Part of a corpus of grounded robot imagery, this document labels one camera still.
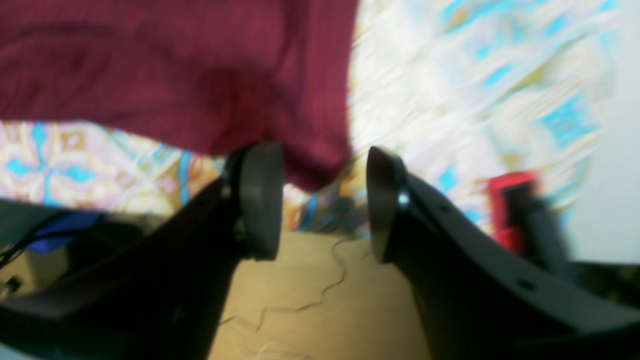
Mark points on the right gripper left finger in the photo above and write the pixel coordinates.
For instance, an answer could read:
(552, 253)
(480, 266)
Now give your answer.
(86, 285)

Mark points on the orange clamp lower right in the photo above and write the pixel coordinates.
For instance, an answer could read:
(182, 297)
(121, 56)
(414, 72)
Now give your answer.
(522, 220)

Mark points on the maroon long-sleeve t-shirt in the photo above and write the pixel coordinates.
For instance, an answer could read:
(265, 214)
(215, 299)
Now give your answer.
(210, 76)

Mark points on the patterned tile tablecloth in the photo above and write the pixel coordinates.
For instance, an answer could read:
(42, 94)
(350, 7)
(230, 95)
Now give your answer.
(462, 90)

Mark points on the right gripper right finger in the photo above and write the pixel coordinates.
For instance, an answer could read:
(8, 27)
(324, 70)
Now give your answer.
(476, 299)

